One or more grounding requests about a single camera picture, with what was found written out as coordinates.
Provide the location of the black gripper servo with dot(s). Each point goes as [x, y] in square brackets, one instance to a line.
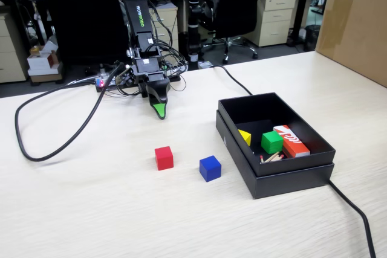
[154, 76]

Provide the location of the red wooden cube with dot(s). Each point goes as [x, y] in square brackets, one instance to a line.
[164, 158]

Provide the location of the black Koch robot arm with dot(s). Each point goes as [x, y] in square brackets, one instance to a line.
[137, 13]

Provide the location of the blue wooden cube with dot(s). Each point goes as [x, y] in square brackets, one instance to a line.
[210, 168]

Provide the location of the green wooden cube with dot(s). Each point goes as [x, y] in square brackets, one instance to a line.
[272, 143]

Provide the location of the motor controller board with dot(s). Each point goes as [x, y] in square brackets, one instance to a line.
[101, 82]

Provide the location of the beige drawer cabinet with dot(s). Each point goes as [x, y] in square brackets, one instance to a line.
[169, 22]
[12, 52]

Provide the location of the black vertical stand pole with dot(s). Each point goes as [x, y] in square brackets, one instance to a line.
[193, 13]

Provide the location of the yellow wooden block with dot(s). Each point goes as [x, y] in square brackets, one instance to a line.
[246, 138]

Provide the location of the black cardboard box tray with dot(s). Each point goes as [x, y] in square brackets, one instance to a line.
[257, 110]

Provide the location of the large black office chair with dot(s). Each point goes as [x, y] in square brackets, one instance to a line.
[84, 13]

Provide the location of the low brown cardboard box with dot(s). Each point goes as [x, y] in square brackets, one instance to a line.
[45, 77]

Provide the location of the black mesh office chair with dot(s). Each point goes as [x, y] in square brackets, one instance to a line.
[236, 7]

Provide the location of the white paper sheet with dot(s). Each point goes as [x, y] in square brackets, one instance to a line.
[50, 43]

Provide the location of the white carton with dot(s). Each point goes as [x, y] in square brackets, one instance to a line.
[40, 61]

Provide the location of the orange and white matchbox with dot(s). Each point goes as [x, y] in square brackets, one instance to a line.
[294, 146]

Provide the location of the white drawer cabinet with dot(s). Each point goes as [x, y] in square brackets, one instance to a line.
[275, 16]

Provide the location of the black open box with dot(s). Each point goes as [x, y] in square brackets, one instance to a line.
[290, 182]

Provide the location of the black trash bin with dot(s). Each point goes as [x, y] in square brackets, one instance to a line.
[311, 39]

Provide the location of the black-legged office desk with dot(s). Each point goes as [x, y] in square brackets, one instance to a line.
[302, 7]

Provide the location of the large brown cardboard box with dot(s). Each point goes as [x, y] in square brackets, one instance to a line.
[356, 34]

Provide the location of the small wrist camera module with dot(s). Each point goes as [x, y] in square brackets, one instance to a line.
[125, 76]

